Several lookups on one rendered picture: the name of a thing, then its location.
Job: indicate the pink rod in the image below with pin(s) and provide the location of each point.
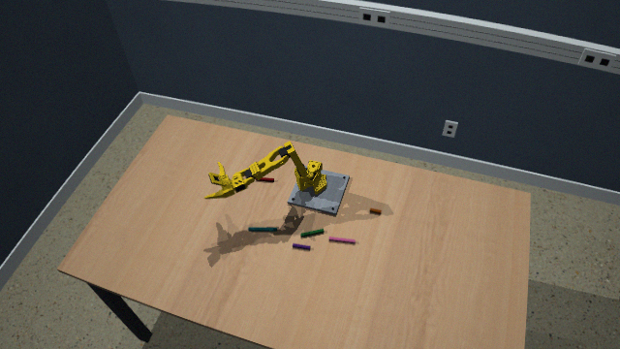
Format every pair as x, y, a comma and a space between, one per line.
342, 240

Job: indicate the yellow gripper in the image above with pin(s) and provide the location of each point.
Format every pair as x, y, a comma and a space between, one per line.
227, 189

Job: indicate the green rod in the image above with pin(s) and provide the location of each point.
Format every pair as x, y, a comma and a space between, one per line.
312, 233

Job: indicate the purple rod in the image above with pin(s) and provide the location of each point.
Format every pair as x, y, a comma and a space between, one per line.
301, 246

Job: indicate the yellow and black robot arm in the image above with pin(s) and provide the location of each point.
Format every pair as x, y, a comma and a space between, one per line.
264, 167

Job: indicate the turquoise rod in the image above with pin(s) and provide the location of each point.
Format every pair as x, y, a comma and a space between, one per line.
255, 229

